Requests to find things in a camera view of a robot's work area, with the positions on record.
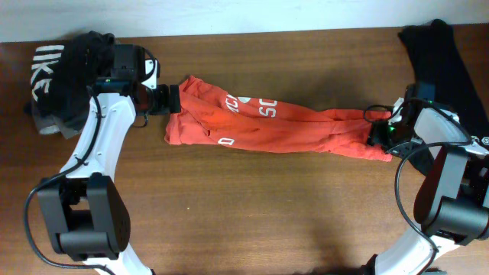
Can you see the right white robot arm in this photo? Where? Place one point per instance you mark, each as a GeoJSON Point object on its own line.
{"type": "Point", "coordinates": [451, 207]}

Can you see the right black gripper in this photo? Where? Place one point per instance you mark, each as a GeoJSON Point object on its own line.
{"type": "Point", "coordinates": [377, 134]}

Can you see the black Nike shirt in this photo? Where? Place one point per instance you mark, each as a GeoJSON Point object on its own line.
{"type": "Point", "coordinates": [61, 73]}

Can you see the red polo shirt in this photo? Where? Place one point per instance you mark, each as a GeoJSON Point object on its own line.
{"type": "Point", "coordinates": [212, 116]}

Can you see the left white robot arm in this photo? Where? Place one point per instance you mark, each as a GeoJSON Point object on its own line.
{"type": "Point", "coordinates": [84, 214]}

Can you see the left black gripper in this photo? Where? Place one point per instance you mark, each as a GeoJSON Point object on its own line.
{"type": "Point", "coordinates": [163, 102]}

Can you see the grey folded shirt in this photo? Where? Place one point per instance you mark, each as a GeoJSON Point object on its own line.
{"type": "Point", "coordinates": [53, 128]}

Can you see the black garment at right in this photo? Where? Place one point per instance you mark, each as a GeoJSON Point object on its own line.
{"type": "Point", "coordinates": [435, 60]}

